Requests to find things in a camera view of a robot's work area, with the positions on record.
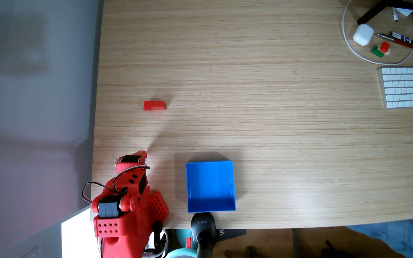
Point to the red lego brick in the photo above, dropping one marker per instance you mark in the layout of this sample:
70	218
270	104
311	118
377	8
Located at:
154	105

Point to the blue plastic bin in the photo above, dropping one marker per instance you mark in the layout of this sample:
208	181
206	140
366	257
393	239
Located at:
210	186

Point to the small green lego brick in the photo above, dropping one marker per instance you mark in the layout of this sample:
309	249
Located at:
376	52

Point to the small red lego block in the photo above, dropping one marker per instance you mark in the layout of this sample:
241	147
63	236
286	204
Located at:
384	47

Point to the teal round object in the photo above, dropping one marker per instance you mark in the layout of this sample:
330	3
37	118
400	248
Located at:
183	238

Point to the black gooseneck holder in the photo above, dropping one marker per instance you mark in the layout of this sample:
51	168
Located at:
203	233

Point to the black flat plate with letter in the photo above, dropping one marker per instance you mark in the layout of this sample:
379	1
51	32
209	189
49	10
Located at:
231	233

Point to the white panel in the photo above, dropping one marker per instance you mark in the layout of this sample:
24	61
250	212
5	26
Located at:
79	236

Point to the person's leg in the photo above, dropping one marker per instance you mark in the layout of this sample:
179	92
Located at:
400	234

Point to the white earbuds case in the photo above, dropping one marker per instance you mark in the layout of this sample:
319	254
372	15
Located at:
363	34

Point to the white keyboard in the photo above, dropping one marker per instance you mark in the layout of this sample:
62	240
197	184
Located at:
409	86

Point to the red pen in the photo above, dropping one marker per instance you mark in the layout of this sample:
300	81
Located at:
396	41

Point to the blue white small stick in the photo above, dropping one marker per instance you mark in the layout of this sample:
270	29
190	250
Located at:
402	37

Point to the white paper piece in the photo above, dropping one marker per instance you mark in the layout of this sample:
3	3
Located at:
403	11

